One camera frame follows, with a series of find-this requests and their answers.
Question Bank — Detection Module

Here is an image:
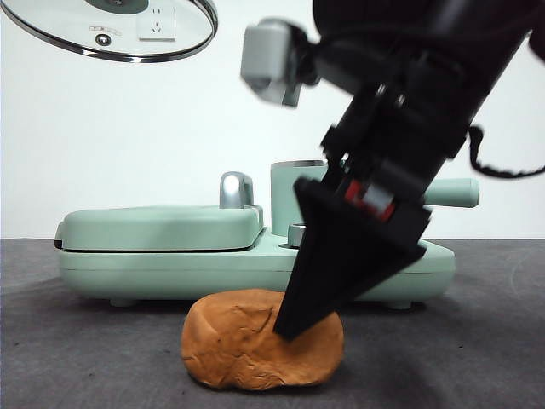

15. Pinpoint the silver control knob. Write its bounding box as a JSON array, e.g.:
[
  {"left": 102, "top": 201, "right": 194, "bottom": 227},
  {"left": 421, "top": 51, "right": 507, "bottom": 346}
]
[{"left": 287, "top": 224, "right": 306, "bottom": 249}]

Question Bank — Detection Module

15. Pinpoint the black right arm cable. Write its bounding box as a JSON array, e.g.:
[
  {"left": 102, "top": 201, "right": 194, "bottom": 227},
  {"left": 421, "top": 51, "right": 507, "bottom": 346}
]
[{"left": 467, "top": 124, "right": 545, "bottom": 179}]

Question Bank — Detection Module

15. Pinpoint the brown potato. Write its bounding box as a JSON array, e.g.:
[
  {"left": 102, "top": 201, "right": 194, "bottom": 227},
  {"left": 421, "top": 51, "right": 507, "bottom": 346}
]
[{"left": 181, "top": 289, "right": 345, "bottom": 391}]

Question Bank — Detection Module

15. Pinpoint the mint green breakfast machine base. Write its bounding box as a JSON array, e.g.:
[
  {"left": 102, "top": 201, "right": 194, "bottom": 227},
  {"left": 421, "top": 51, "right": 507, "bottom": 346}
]
[{"left": 57, "top": 227, "right": 456, "bottom": 310}]

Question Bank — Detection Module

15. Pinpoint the white wall socket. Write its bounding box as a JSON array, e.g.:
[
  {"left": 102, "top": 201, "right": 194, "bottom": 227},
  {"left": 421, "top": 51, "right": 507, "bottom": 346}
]
[{"left": 138, "top": 6, "right": 176, "bottom": 43}]

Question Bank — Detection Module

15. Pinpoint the mint green pot with handle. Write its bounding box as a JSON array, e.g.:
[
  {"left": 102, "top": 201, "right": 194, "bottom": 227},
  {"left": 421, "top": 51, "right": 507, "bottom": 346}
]
[{"left": 270, "top": 160, "right": 480, "bottom": 238}]

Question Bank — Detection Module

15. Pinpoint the glass lid with green knob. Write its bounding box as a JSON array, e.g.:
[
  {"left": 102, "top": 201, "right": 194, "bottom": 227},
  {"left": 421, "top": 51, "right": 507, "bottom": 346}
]
[{"left": 0, "top": 0, "right": 219, "bottom": 64}]

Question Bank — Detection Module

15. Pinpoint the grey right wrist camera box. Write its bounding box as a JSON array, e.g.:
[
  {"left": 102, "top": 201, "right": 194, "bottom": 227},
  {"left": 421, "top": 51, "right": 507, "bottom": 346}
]
[{"left": 239, "top": 17, "right": 314, "bottom": 107}]

